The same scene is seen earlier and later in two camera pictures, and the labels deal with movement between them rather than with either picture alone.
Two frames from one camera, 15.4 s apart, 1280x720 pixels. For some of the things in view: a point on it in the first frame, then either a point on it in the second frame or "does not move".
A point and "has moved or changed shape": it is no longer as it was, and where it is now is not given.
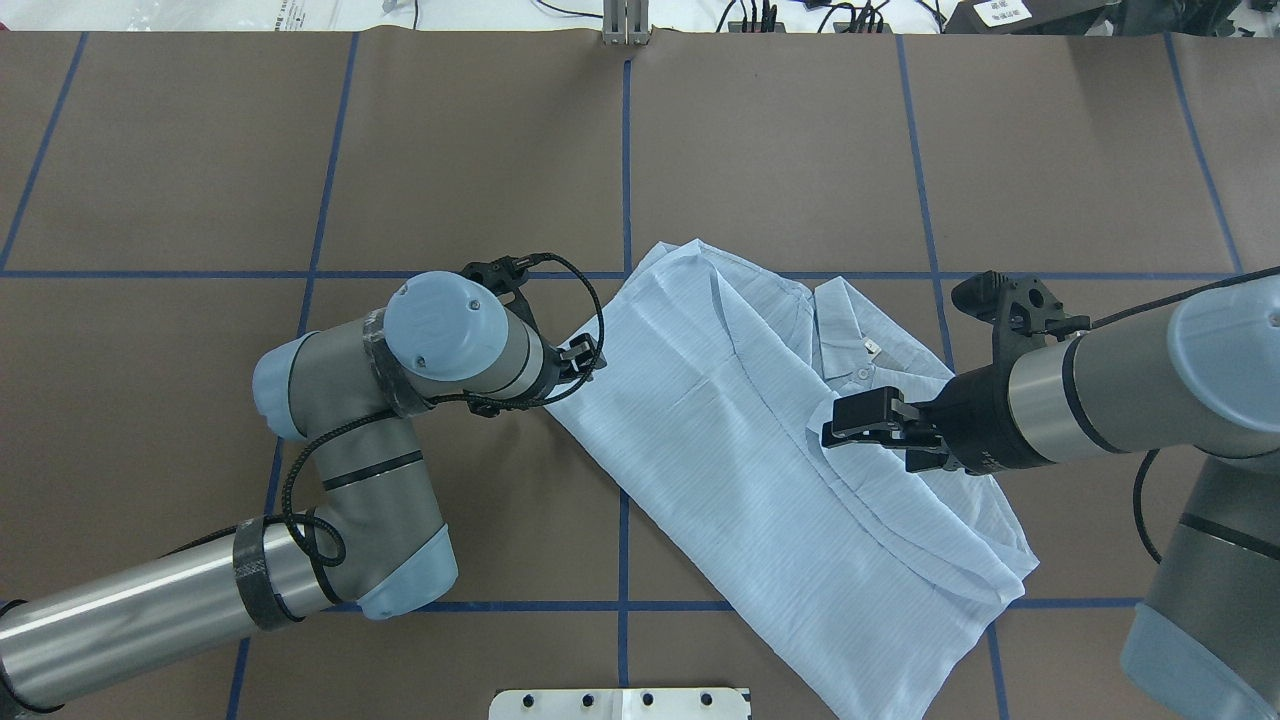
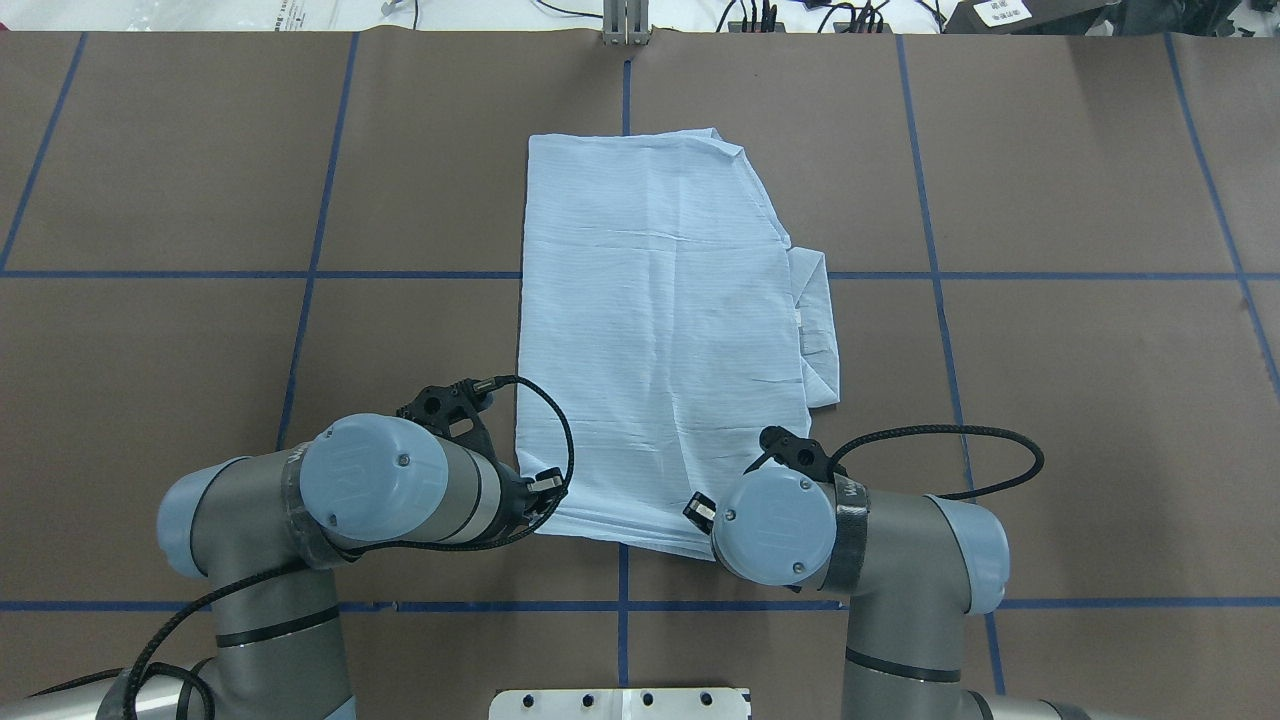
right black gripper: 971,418 → 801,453
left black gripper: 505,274 → 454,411
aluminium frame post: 625,22 does not move
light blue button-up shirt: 860,584 has moved or changed shape
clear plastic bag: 212,15 does not move
